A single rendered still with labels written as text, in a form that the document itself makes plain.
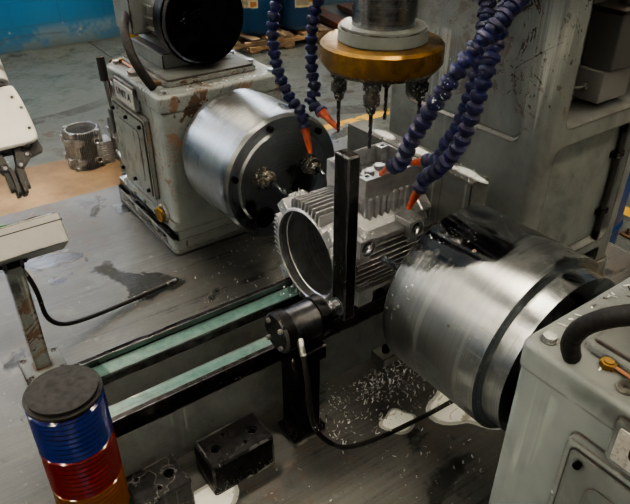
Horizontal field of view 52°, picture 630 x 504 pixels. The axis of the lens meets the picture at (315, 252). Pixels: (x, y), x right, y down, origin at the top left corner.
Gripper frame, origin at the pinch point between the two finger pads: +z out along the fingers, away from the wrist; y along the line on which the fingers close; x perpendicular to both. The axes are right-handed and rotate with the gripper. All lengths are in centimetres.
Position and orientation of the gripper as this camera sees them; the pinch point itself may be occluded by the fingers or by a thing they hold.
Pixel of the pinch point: (18, 183)
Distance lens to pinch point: 113.3
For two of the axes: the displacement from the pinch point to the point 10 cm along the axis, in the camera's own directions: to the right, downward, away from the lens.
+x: -4.6, 1.7, 8.7
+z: 3.6, 9.3, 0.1
